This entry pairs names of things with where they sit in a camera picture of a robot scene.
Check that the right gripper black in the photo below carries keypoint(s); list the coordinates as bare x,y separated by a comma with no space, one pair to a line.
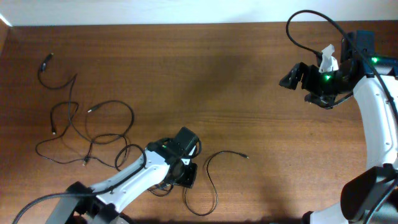
310,71

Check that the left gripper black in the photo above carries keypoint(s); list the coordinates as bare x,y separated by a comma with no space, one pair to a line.
189,175

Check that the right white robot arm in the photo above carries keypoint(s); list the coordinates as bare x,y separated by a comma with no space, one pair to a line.
372,80

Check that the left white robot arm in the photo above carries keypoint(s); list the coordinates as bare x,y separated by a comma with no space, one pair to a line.
166,161

